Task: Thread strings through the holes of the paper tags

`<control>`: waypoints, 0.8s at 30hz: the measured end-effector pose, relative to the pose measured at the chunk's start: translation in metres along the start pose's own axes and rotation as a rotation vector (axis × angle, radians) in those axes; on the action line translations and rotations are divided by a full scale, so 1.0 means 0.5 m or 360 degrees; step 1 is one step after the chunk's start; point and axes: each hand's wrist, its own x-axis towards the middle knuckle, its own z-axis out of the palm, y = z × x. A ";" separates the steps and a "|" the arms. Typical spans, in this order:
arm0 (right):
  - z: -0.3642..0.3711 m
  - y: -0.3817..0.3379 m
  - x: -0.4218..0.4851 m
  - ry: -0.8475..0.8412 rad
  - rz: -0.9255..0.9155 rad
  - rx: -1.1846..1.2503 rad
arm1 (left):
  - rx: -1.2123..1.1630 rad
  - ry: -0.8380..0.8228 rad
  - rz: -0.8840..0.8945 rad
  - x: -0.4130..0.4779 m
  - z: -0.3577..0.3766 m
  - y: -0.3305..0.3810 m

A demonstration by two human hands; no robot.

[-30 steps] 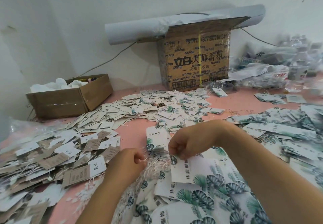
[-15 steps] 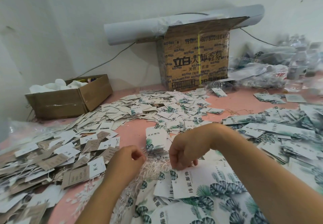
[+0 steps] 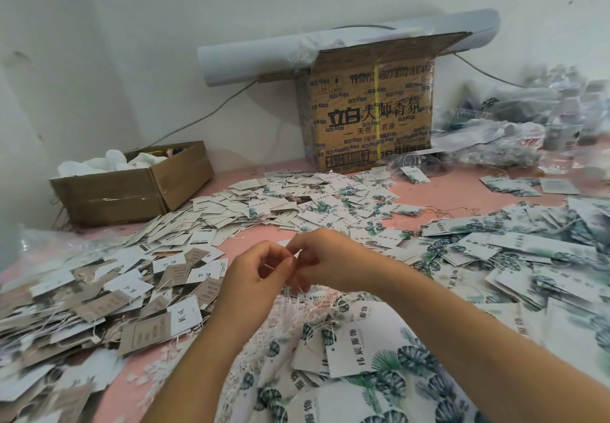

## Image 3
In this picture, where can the person's right hand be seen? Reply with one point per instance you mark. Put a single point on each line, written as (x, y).
(343, 261)

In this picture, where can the person's left hand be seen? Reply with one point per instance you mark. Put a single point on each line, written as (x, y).
(246, 289)

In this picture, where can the heap of small tags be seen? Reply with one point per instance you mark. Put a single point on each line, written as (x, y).
(262, 201)

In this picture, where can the pile of brown white tags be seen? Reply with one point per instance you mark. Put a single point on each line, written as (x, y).
(81, 315)

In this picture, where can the pile of green leaf tags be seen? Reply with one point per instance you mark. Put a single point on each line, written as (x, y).
(519, 299)

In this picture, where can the person's left forearm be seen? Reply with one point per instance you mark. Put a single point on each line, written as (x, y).
(191, 389)

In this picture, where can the person's right forearm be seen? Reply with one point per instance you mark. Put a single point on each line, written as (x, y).
(510, 356)

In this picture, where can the small open cardboard box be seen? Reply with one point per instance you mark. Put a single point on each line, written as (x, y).
(133, 185)

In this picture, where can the large printed cardboard box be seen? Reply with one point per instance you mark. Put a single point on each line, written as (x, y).
(372, 108)

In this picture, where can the white crumpled material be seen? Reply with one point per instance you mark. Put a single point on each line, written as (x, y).
(112, 162)

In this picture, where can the clear plastic bag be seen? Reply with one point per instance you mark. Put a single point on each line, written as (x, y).
(48, 244)

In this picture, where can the white roll in plastic wrap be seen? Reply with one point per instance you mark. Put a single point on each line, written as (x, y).
(262, 56)

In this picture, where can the heap of clear plastic bags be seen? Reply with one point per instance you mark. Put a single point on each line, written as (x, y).
(524, 134)

